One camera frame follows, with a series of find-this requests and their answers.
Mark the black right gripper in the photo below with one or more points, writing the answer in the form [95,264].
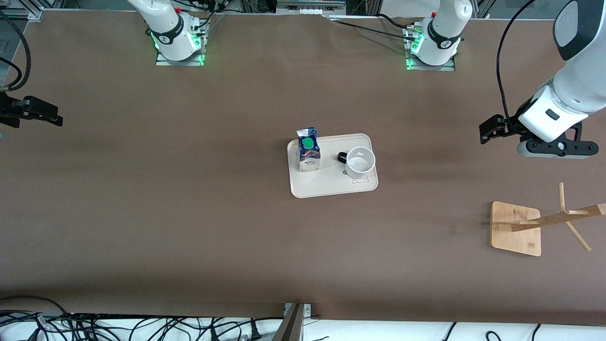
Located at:
[9,110]

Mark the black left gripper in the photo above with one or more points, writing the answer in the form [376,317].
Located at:
[510,125]

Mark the blue white milk carton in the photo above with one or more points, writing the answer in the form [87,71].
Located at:
[309,149]

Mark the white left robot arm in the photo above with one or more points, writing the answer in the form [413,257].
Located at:
[575,85]

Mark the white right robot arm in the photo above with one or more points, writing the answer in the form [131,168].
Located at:
[165,28]

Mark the wooden cup rack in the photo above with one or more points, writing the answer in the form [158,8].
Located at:
[516,232]

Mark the cream rabbit print tray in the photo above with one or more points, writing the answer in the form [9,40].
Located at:
[326,182]

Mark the grey socket strip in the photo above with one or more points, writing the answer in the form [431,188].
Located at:
[310,6]

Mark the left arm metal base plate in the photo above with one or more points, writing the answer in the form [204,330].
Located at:
[431,67]

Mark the aluminium frame rail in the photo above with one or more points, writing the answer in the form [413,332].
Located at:
[21,12]

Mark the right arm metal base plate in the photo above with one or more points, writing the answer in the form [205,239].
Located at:
[180,62]

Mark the aluminium camera post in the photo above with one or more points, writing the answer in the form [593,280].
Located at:
[291,327]

